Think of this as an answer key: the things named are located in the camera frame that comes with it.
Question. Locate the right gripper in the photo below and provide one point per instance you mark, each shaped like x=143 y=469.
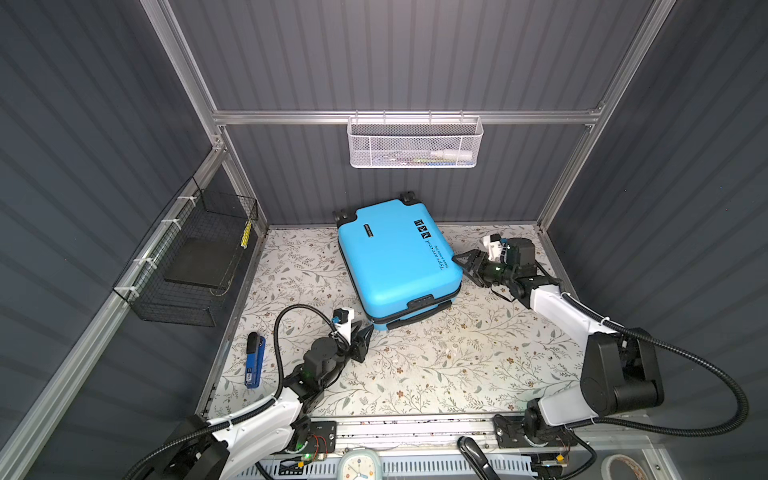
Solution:
x=476 y=256

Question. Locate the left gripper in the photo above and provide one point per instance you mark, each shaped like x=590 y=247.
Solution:
x=360 y=344

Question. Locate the blue hardshell suitcase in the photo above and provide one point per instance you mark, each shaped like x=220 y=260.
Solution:
x=400 y=264

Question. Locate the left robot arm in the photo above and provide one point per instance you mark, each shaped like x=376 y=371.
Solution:
x=222 y=448

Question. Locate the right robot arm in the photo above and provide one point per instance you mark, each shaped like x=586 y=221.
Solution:
x=619 y=373

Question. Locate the blue flat object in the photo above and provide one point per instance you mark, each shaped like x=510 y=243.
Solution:
x=255 y=350

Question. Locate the white bottle in basket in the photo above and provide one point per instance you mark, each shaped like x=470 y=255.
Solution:
x=453 y=155

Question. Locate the small white clock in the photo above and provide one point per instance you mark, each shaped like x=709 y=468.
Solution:
x=360 y=464

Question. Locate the yellow marker in basket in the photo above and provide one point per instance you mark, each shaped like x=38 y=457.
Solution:
x=246 y=235

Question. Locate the white tape roll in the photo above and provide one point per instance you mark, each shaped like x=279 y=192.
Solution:
x=620 y=466

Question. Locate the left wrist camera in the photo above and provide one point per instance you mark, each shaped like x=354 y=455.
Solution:
x=342 y=320

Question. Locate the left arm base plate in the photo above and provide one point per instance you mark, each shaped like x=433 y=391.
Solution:
x=312 y=437

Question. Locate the white wire mesh basket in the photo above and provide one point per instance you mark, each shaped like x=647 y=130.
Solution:
x=405 y=142

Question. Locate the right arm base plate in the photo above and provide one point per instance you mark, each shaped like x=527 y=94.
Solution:
x=516 y=431

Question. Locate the black handle tool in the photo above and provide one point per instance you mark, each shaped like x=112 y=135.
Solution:
x=476 y=459

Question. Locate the black wire wall basket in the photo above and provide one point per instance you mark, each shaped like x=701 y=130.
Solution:
x=194 y=261

